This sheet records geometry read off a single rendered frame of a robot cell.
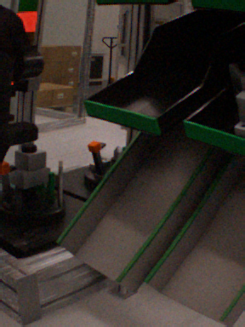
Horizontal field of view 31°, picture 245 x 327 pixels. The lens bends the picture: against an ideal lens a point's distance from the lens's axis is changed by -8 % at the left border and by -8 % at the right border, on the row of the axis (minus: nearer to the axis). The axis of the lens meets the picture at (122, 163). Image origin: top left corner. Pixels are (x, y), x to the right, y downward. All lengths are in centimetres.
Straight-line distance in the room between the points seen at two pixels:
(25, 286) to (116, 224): 17
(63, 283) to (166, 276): 22
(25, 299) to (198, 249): 27
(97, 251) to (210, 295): 19
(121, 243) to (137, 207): 6
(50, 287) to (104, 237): 13
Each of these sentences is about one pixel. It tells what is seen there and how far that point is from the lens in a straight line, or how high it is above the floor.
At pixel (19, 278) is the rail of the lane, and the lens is 65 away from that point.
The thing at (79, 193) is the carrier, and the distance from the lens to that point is 95.
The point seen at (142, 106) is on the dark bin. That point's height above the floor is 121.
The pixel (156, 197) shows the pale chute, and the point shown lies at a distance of 64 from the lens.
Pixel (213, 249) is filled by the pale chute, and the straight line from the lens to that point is 58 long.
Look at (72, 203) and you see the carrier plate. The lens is 90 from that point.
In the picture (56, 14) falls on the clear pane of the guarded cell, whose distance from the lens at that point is 227.
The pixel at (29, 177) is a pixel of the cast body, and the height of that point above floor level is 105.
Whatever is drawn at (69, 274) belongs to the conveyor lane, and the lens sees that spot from 73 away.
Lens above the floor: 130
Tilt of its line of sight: 17 degrees down
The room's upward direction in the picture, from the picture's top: 4 degrees clockwise
